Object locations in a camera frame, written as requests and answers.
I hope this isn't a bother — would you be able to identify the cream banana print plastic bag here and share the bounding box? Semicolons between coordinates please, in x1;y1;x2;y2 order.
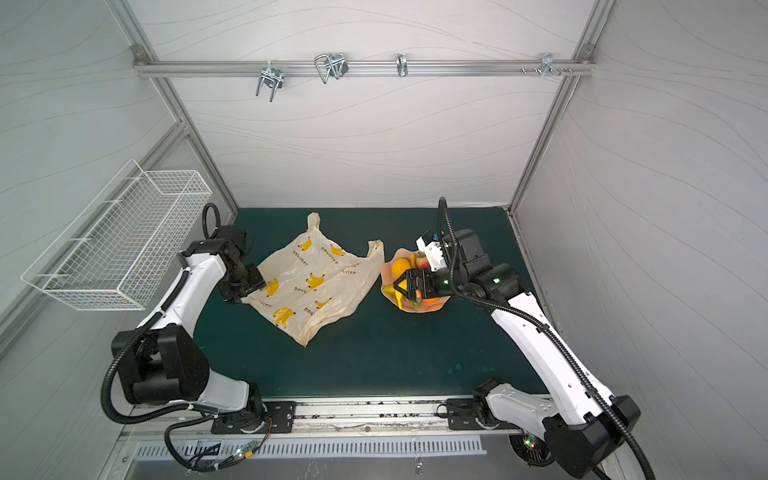
241;212;385;347

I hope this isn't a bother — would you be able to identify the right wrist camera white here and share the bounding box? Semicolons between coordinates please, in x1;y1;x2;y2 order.
416;231;447;272

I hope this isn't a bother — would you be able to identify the aluminium crossbar rail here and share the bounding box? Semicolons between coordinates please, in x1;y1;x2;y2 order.
134;57;597;78

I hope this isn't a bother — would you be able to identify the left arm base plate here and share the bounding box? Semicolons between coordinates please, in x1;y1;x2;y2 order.
211;401;297;435

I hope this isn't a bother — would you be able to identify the metal hook clamp left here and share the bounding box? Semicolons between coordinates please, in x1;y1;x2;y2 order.
255;66;284;102

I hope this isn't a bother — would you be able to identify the pink wavy fruit plate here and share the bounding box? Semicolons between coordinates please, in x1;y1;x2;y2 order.
380;248;449;313

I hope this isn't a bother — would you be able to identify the yellow banana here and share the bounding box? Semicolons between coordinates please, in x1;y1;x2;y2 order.
381;284;408;310

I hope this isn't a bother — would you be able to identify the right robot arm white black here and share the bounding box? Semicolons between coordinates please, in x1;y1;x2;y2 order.
392;230;655;479

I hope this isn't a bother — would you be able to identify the left base cable bundle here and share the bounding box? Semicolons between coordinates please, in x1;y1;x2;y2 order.
163;410;274;473

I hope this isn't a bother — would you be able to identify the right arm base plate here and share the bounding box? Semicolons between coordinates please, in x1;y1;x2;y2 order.
436;398;500;431

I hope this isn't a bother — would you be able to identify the white wire basket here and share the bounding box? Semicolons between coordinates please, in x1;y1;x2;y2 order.
20;160;212;311

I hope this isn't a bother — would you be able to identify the metal hook clamp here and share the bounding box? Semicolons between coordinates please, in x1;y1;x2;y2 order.
255;66;284;102
314;53;349;84

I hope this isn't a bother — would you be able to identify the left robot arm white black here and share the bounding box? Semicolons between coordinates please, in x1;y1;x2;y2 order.
100;225;267;431

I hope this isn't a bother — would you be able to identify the metal ring clamp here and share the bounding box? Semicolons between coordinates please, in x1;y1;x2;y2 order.
395;53;408;78

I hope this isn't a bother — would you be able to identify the metal bracket clamp right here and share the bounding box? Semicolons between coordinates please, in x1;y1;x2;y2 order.
520;53;573;77

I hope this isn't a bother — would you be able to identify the red apple left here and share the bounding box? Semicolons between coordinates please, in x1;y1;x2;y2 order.
413;252;430;269

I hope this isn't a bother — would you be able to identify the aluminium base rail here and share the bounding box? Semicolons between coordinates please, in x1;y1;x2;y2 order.
119;392;613;442

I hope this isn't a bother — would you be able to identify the green table mat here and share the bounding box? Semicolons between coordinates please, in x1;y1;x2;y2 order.
194;206;548;398

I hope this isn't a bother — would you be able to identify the metal hook clamp middle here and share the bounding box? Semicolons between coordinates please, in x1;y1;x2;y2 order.
314;53;349;84

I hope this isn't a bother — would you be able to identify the right base cable coil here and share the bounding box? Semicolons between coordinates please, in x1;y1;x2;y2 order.
508;431;556;468

